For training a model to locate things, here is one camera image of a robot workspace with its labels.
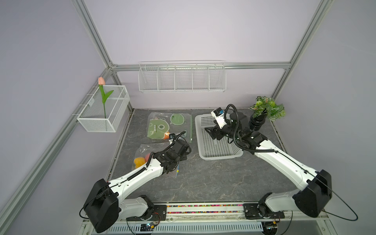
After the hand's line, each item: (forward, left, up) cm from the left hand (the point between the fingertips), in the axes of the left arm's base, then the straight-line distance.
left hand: (180, 152), depth 82 cm
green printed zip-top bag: (+28, +16, -6) cm, 32 cm away
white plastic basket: (+7, -19, -11) cm, 23 cm away
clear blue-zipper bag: (+9, +25, -9) cm, 28 cm away
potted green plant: (+19, -51, +14) cm, 57 cm away
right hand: (+8, -17, +15) cm, 24 cm away
